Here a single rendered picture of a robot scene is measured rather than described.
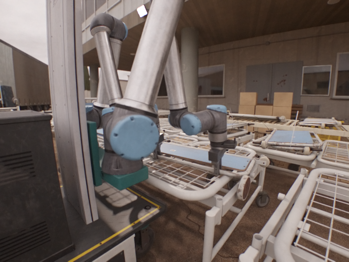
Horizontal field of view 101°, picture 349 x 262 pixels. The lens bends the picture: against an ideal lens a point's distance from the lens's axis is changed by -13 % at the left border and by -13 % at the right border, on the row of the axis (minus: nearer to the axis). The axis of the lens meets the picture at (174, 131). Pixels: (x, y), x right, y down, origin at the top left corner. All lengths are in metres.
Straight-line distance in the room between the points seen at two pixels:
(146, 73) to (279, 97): 4.05
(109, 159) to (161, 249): 0.68
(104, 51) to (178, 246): 1.23
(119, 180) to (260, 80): 6.60
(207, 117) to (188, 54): 5.27
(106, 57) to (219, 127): 0.70
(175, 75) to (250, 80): 6.36
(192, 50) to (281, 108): 3.29
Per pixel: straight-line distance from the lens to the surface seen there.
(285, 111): 4.44
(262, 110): 4.46
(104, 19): 1.14
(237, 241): 1.29
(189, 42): 6.03
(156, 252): 1.18
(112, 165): 0.73
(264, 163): 1.11
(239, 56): 7.44
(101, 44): 1.07
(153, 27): 0.62
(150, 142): 0.53
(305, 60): 6.92
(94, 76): 12.15
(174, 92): 0.78
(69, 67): 0.76
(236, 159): 1.08
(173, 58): 0.78
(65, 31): 0.80
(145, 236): 1.05
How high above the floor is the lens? 0.88
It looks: 10 degrees down
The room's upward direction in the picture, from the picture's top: straight up
